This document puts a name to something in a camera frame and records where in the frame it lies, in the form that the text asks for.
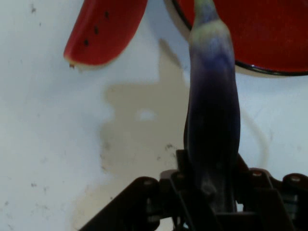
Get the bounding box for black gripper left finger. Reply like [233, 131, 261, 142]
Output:
[79, 149, 218, 231]

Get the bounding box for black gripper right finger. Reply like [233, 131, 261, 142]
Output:
[233, 154, 308, 231]

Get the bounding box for purple eggplant toy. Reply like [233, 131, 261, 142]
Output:
[183, 0, 242, 214]

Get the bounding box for red watermelon slice toy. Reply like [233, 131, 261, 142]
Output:
[63, 0, 149, 71]

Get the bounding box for red plate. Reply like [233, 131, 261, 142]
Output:
[170, 0, 308, 77]

